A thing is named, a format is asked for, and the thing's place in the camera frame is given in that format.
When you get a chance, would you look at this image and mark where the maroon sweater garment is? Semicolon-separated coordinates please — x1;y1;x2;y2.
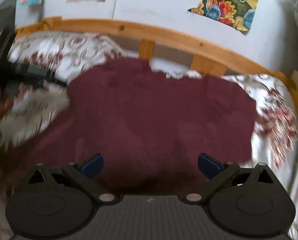
0;58;257;194

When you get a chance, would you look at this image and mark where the white floral satin bedspread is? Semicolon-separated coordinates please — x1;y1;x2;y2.
0;31;298;239

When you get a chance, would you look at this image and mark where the wooden bed frame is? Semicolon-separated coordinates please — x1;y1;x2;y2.
0;16;298;131

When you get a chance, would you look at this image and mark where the colourful floral wall poster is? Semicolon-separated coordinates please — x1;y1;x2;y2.
188;0;258;33

